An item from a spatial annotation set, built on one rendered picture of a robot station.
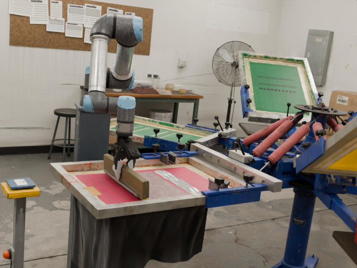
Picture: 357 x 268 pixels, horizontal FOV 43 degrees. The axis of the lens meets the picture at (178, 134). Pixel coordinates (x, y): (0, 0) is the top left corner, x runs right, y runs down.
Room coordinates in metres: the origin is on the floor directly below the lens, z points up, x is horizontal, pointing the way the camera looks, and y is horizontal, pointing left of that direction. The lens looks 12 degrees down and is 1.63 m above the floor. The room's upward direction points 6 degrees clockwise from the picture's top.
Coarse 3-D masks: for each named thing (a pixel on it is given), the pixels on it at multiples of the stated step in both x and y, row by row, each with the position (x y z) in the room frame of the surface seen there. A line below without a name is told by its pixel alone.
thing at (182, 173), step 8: (168, 168) 2.28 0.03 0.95; (176, 168) 2.29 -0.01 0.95; (184, 168) 2.31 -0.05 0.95; (80, 176) 2.00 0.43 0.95; (88, 176) 2.01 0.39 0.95; (96, 176) 2.02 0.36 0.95; (104, 176) 2.04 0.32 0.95; (144, 176) 2.10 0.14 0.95; (152, 176) 2.11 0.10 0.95; (160, 176) 2.13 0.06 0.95; (176, 176) 2.16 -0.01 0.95; (184, 176) 2.17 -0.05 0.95; (192, 176) 2.19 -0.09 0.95; (200, 176) 2.20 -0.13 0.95; (88, 184) 1.90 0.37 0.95; (96, 184) 1.91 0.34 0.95; (104, 184) 1.93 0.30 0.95
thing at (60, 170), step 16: (144, 160) 2.26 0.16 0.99; (176, 160) 2.37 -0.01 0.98; (192, 160) 2.37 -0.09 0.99; (64, 176) 1.87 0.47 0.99; (224, 176) 2.13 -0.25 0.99; (80, 192) 1.69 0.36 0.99; (96, 208) 1.55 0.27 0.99; (112, 208) 1.57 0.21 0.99; (128, 208) 1.61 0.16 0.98; (144, 208) 1.65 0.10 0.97; (160, 208) 1.69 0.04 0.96
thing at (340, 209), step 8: (312, 176) 2.52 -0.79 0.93; (312, 184) 2.42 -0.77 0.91; (320, 192) 2.29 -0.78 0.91; (328, 200) 2.17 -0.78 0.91; (336, 200) 2.13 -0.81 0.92; (328, 208) 2.16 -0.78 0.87; (336, 208) 2.08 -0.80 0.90; (344, 208) 2.03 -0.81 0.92; (344, 216) 1.99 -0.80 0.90; (352, 216) 1.93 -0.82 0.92; (352, 224) 1.90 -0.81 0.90; (336, 232) 1.67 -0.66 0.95; (344, 232) 1.68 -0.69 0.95; (352, 232) 1.69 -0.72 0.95; (336, 240) 1.62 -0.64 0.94; (344, 240) 1.60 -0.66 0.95; (352, 240) 1.61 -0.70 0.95; (344, 248) 1.55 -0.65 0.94; (352, 248) 1.54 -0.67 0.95; (352, 256) 1.48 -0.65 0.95
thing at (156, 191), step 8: (152, 184) 2.00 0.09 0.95; (160, 184) 2.01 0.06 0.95; (168, 184) 2.02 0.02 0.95; (192, 184) 2.06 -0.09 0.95; (200, 184) 2.07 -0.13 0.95; (208, 184) 2.09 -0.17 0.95; (104, 192) 1.82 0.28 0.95; (112, 192) 1.83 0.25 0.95; (152, 192) 1.88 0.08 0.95; (160, 192) 1.89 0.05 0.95; (168, 192) 1.91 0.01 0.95; (176, 192) 1.92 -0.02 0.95; (184, 192) 1.93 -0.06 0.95; (104, 200) 1.73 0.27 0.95; (112, 200) 1.74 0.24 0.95; (120, 200) 1.75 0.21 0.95; (128, 200) 1.76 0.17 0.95; (136, 200) 1.77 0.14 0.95
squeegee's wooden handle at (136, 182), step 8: (104, 160) 2.06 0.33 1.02; (112, 160) 1.98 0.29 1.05; (104, 168) 2.06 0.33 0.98; (112, 168) 1.98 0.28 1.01; (128, 168) 1.88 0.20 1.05; (128, 176) 1.84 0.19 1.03; (136, 176) 1.79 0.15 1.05; (128, 184) 1.84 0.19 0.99; (136, 184) 1.78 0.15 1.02; (144, 184) 1.73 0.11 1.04; (144, 192) 1.73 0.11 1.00
